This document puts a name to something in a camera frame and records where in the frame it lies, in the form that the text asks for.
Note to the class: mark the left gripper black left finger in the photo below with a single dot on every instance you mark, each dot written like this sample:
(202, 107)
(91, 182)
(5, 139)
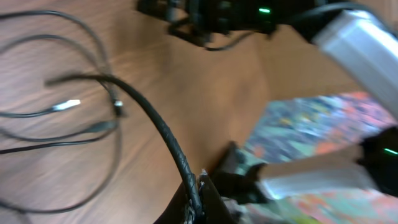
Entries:
(178, 209)

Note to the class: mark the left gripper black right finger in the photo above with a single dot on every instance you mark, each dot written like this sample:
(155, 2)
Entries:
(214, 209)

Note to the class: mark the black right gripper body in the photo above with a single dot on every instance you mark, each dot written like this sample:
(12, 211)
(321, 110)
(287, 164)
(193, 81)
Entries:
(195, 21)

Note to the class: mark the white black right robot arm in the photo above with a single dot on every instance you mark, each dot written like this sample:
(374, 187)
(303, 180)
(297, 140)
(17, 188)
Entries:
(349, 33)

